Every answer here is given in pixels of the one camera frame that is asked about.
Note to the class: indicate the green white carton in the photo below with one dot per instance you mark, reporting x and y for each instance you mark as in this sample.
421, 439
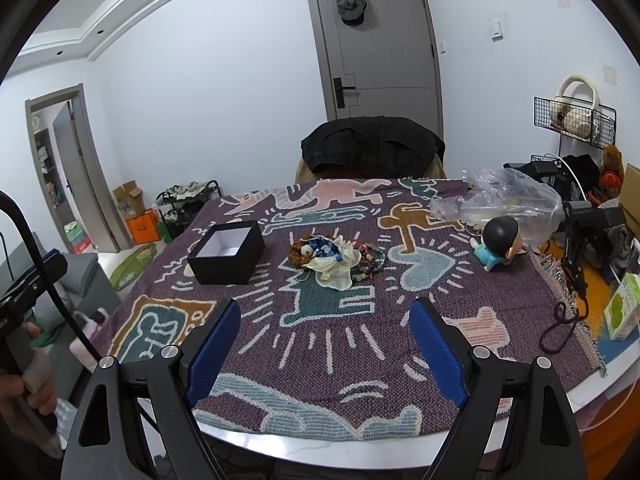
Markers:
622, 312

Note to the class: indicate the green oval floor mat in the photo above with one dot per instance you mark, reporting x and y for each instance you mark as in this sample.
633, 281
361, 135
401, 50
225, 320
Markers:
132, 267

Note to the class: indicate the cardboard box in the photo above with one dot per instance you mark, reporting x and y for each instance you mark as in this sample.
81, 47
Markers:
129, 200

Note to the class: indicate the white wall switch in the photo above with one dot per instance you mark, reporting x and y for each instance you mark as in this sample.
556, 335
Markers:
496, 31

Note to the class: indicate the black-haired cartoon figurine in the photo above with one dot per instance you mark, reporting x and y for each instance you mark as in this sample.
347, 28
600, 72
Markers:
499, 243

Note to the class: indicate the grey sofa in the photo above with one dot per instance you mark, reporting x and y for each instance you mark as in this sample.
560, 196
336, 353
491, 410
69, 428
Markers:
84, 287

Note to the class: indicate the purple patterned woven blanket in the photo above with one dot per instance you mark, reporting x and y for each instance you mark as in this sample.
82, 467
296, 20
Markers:
315, 363

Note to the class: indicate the grey door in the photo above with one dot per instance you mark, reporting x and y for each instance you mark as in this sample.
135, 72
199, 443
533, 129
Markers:
391, 59

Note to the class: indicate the grey cap on door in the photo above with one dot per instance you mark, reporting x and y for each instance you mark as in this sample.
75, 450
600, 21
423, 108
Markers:
351, 12

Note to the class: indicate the black device on table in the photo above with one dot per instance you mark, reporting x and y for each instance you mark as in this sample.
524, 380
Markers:
586, 225

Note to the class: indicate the black wire wall basket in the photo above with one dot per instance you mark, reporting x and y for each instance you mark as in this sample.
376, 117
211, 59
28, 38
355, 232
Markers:
604, 122

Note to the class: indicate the person's left hand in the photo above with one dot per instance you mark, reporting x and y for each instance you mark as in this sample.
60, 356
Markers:
36, 382

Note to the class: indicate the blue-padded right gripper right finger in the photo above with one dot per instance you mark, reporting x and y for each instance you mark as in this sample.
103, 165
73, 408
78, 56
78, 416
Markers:
541, 440

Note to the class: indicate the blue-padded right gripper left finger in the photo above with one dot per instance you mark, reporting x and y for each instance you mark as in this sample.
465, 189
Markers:
107, 440

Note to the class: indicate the grey bathroom door frame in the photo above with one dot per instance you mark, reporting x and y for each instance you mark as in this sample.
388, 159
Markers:
70, 174

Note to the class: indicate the black door handle lock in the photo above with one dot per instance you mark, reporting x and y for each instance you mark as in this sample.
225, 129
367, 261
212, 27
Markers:
339, 92

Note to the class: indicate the pink tote bag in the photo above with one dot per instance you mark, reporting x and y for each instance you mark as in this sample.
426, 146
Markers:
90, 325

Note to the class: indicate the cream organza scrunchie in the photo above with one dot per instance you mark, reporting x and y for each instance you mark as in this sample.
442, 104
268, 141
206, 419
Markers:
331, 260

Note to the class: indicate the clear plastic bag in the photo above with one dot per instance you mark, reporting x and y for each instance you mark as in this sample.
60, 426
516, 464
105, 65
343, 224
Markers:
536, 206

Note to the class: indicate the cream handbag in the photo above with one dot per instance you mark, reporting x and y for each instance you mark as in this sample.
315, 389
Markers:
574, 119

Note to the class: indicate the brown plush toy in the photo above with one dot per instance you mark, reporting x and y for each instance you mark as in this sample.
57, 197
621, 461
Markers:
612, 170

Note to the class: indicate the orange box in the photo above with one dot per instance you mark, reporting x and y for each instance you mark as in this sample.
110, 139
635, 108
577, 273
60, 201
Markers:
143, 228

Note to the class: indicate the tan chair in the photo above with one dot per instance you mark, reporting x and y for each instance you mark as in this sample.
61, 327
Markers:
304, 175

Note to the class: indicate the black square jewelry box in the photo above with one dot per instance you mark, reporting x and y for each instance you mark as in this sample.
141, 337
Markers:
227, 254

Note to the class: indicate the black shoe rack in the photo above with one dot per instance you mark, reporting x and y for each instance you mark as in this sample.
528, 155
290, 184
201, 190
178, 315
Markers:
179, 204

